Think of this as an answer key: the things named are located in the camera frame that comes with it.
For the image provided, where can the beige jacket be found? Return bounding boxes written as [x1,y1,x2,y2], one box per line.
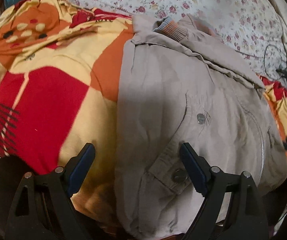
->
[114,15,287,239]

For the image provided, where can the floral white quilt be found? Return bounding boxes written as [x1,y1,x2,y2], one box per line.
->
[70,0,287,79]

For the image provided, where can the orange red yellow blanket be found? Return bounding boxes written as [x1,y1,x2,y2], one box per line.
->
[0,0,287,230]

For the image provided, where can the black cable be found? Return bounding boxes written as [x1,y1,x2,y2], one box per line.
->
[263,43,287,98]

